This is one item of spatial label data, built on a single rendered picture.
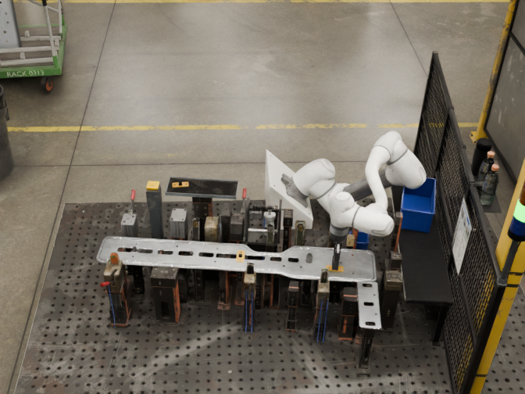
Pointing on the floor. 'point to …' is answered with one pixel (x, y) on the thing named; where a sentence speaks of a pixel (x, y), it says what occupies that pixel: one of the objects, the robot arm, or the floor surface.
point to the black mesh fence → (479, 341)
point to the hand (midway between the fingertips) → (335, 262)
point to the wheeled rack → (37, 50)
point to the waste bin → (5, 139)
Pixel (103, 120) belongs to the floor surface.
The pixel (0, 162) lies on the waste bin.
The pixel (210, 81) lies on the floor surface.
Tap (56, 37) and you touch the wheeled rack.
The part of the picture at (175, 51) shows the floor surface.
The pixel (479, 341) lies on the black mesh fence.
